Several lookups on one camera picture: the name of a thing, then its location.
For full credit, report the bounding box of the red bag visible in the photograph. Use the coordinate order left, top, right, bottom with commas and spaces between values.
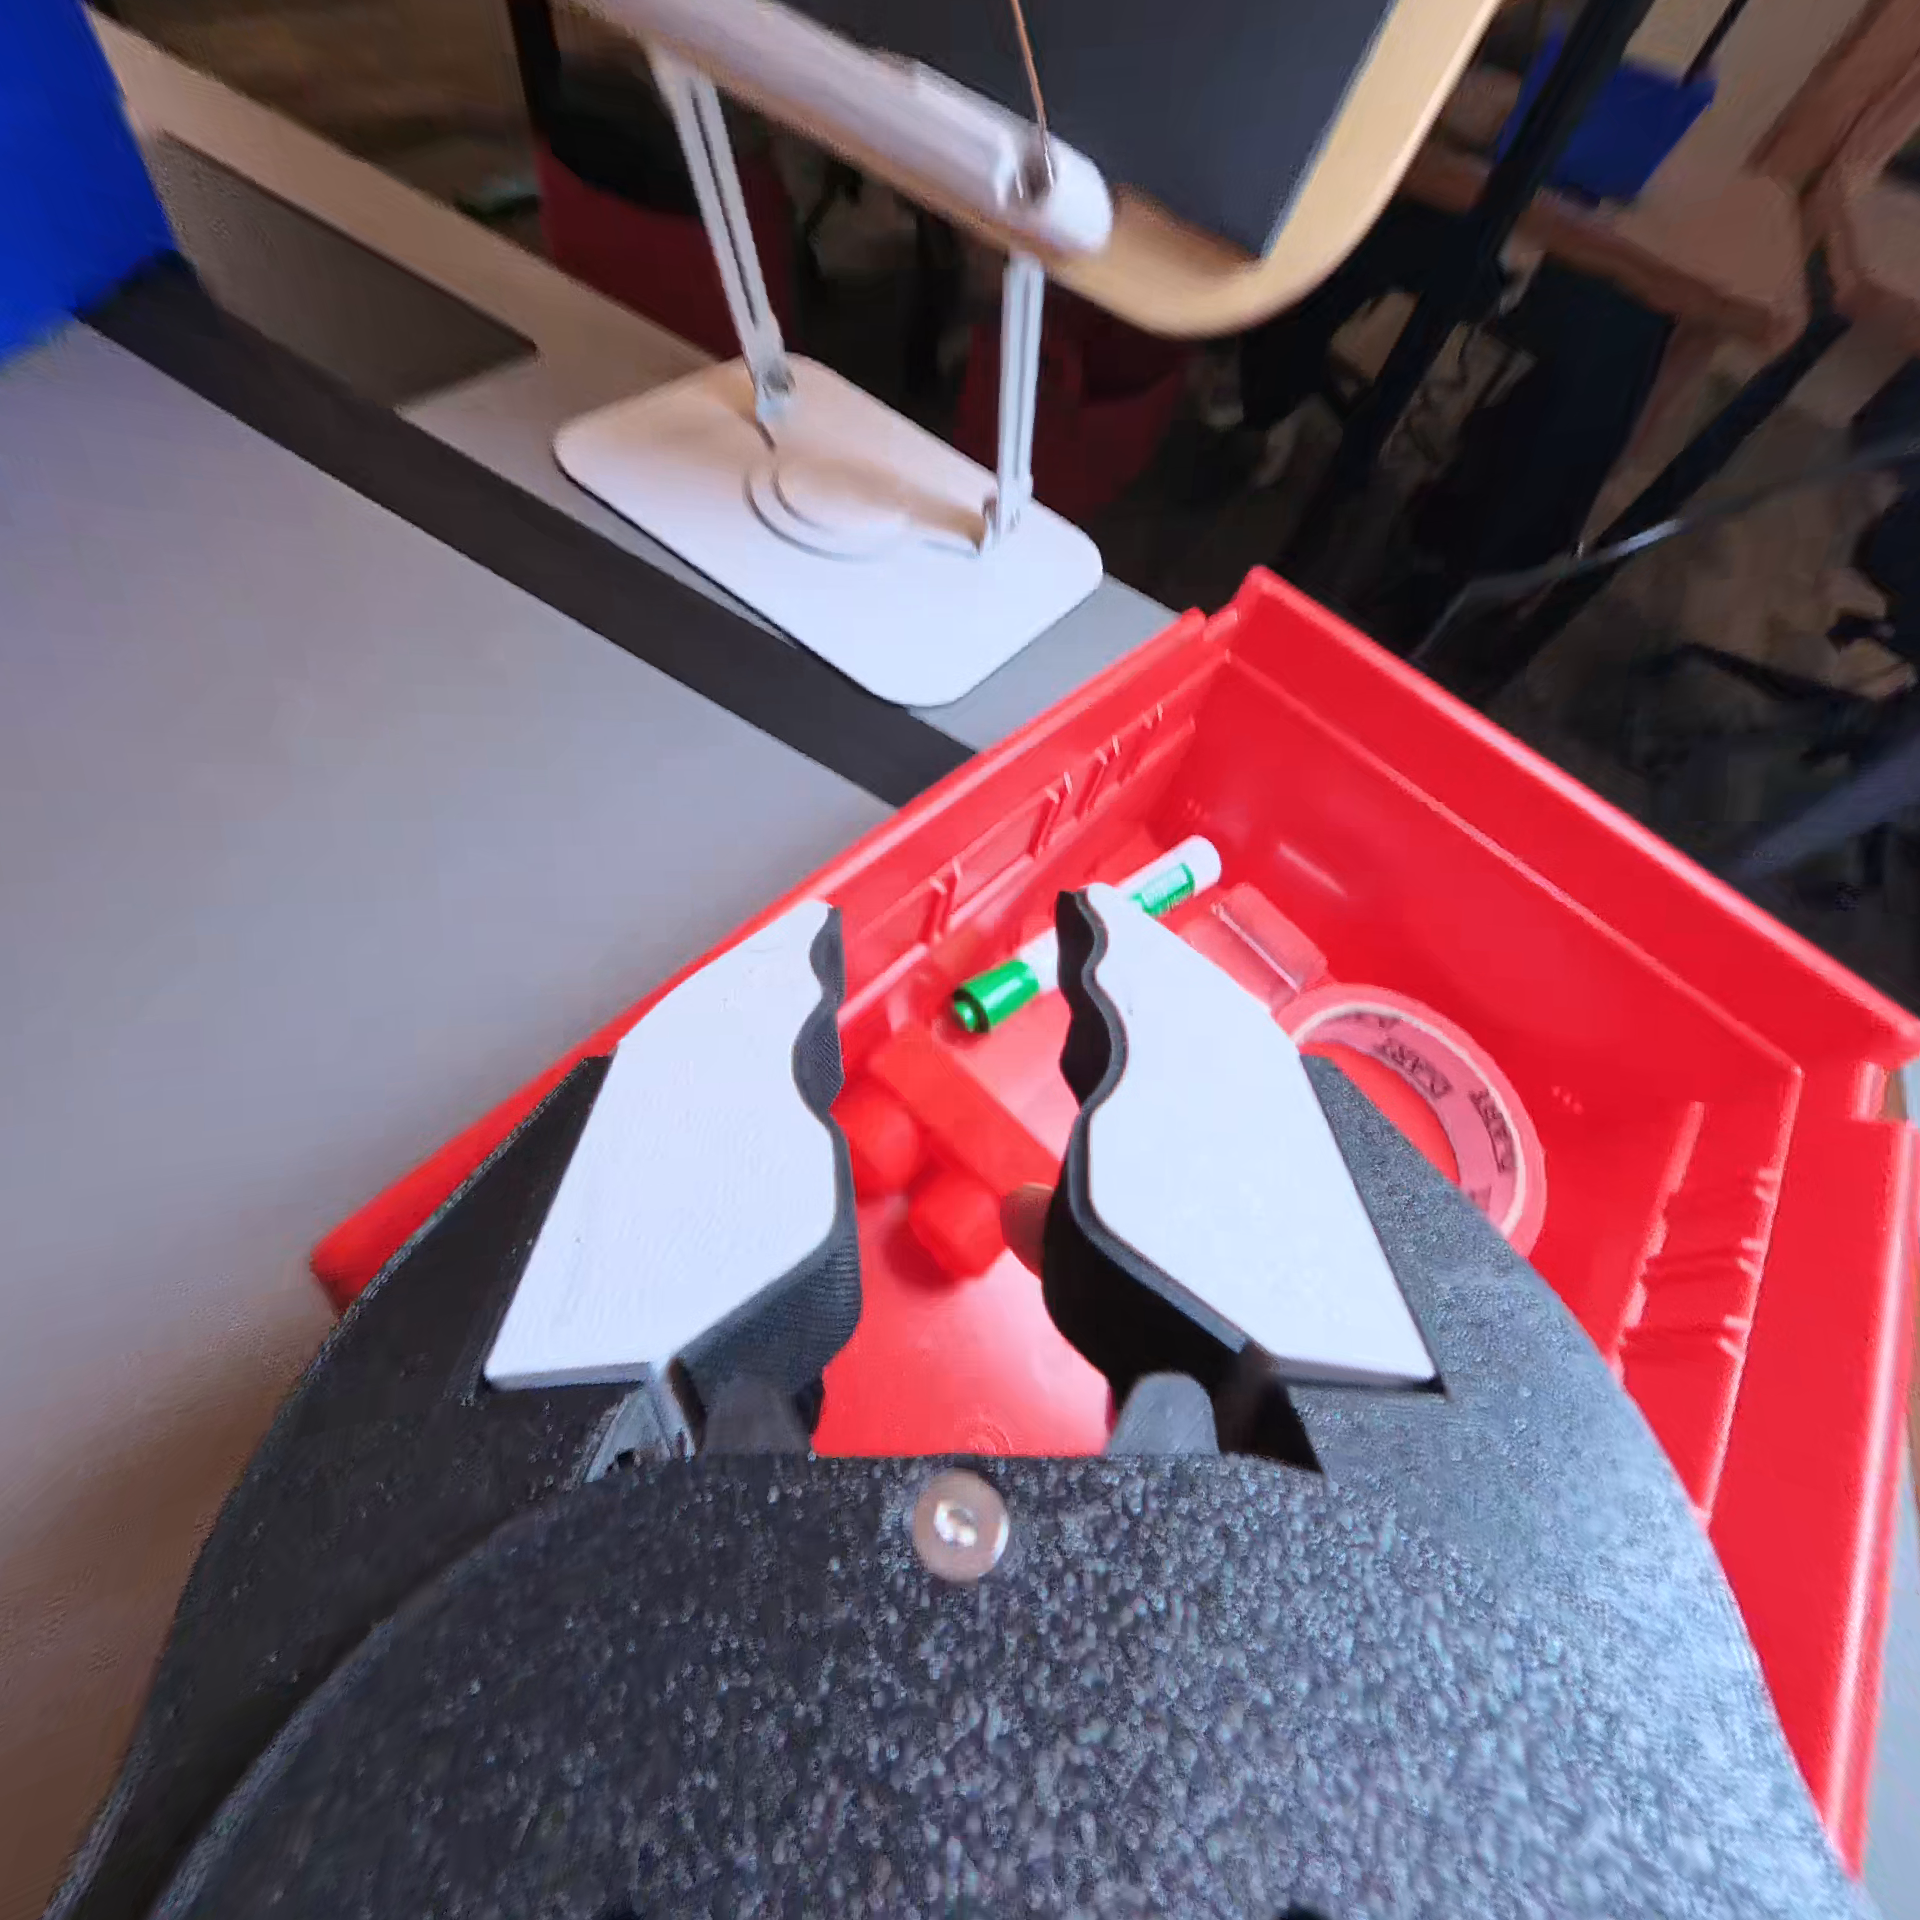
533, 135, 1203, 527

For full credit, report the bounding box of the green dry-erase marker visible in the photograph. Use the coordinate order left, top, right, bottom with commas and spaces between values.
948, 836, 1220, 1038

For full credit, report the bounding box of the clear plastic block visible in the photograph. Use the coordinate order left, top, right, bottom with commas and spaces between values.
1178, 884, 1328, 1011

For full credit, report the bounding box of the wooden office desk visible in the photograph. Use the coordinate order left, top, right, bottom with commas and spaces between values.
1411, 0, 1920, 392

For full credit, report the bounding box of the red toy block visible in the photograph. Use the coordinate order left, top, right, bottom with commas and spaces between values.
832, 1030, 1085, 1284

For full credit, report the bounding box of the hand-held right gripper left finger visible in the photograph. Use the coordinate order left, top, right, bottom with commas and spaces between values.
483, 901, 865, 1464

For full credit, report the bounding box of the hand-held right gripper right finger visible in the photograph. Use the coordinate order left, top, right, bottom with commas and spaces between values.
1040, 883, 1443, 1470

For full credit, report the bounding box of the red plastic bin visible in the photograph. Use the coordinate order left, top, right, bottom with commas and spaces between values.
312, 566, 1920, 1870

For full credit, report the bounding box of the white folding stand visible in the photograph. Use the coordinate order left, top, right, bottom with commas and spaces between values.
552, 0, 1116, 711

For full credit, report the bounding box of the blue plastic bin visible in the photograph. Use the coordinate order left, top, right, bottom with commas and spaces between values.
0, 0, 184, 361
1499, 60, 1720, 203

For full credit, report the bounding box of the red tape roll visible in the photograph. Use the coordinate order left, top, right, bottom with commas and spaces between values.
1275, 982, 1548, 1254

